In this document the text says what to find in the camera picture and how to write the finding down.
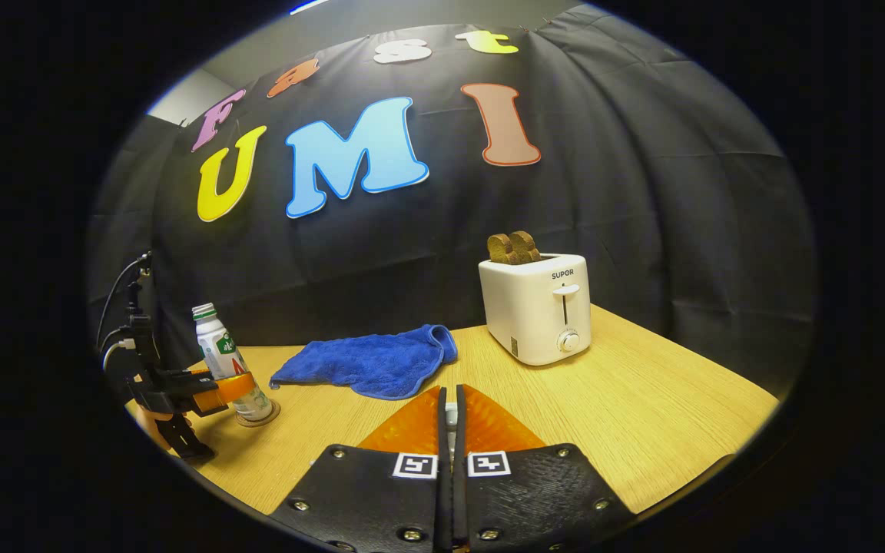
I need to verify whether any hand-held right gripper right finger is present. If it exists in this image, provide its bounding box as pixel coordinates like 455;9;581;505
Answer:
453;384;635;553

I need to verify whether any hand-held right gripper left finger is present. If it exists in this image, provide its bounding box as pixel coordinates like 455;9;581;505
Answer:
270;386;452;553

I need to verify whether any white green-label water bottle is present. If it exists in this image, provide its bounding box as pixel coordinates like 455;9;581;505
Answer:
191;303;276;422

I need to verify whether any round cork coaster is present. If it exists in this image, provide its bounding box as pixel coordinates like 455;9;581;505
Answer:
235;399;282;428

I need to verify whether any blue towel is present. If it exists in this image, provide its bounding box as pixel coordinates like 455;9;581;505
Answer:
269;323;459;401

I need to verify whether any white toaster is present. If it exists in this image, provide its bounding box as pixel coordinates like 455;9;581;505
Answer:
478;253;592;367

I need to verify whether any brown toast slice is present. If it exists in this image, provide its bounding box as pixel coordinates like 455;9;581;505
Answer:
509;230;542;263
486;233;516;266

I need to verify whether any grey cable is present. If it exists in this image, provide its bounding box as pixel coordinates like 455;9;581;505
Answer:
101;336;138;371

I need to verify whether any black cable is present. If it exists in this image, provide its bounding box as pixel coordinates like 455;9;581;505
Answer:
95;252;154;350

